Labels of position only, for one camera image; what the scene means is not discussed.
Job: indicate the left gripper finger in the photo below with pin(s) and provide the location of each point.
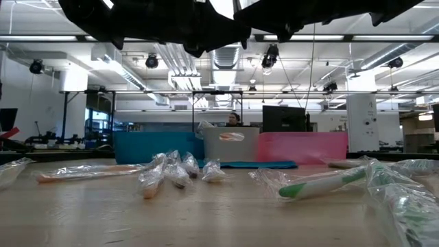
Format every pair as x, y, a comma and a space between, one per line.
226, 32

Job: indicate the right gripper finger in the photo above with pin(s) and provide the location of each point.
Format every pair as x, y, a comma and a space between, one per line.
274, 15

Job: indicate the green toothbrush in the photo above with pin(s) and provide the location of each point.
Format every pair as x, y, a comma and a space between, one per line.
401, 206
346, 164
319, 185

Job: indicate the black overhead rig bar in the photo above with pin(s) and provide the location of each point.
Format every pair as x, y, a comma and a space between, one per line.
260, 37

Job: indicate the black ceiling spotlight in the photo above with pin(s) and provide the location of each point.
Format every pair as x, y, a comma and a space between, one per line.
36, 67
396, 62
152, 61
271, 55
330, 87

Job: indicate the white hanging light fixture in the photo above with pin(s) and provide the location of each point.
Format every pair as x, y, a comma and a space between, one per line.
185, 82

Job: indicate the person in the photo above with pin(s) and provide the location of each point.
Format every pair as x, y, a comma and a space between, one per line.
234, 119

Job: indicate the black monitor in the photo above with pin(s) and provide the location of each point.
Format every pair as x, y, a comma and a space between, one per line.
281, 118

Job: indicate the white plastic bin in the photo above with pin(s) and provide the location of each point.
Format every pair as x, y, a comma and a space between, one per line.
223, 151

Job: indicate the teal plastic bin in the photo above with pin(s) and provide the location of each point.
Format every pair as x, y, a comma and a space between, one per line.
151, 147

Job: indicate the pink plastic bin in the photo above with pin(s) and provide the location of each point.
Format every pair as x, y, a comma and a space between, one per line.
302, 147

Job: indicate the teal bin lid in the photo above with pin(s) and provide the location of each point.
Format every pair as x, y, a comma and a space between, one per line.
260, 165

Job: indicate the purple wrapped toothbrush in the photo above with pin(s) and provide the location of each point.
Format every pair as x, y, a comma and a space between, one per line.
178, 176
191, 166

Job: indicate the black workbench equipment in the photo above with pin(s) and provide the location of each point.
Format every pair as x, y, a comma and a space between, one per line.
41, 140

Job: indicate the red object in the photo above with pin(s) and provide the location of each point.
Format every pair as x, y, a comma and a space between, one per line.
12, 132

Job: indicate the silver ceiling duct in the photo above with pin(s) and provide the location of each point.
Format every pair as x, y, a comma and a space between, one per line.
226, 58

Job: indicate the black metal stand frame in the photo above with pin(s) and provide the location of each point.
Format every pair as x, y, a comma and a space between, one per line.
217, 92

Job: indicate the black horizontal ceiling rail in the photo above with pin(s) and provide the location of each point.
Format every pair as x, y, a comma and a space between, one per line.
154, 92

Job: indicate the black aluminium table frame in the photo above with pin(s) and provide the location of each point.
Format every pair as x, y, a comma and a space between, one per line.
394, 156

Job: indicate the dark wall monitor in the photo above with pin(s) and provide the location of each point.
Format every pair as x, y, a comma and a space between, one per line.
8, 120

